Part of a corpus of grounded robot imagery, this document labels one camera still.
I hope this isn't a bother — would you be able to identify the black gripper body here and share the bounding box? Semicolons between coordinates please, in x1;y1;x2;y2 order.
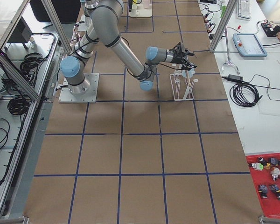
167;42;185;64

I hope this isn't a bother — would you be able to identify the light blue cup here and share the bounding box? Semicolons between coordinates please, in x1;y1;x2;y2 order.
182;69;195;78

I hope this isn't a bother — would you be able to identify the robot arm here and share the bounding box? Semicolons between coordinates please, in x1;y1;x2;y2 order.
80;0;100;27
60;0;195;94

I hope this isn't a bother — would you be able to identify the black power adapter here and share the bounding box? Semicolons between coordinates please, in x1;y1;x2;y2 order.
228;74;243;83

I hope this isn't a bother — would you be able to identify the cream plastic tray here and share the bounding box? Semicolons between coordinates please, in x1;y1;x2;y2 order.
128;0;152;18

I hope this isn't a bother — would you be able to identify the blue teach pendant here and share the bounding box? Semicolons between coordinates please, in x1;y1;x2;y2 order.
232;33;267;57

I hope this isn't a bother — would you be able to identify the white keyboard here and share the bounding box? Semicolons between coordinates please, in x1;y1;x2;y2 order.
236;0;251;20

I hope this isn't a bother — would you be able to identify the red parts tray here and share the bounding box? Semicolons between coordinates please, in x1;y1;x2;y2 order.
246;153;280;219

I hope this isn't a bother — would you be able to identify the white wire cup rack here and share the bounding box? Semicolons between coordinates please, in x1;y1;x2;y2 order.
170;70;198;101

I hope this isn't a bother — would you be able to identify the coiled black cable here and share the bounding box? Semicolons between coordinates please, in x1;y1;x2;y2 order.
230;83;263;108

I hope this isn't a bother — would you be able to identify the aluminium frame post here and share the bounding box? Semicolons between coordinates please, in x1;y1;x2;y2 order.
210;0;238;53

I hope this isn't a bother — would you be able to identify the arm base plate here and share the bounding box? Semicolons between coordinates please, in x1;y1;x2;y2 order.
59;73;99;103
77;14;89;32

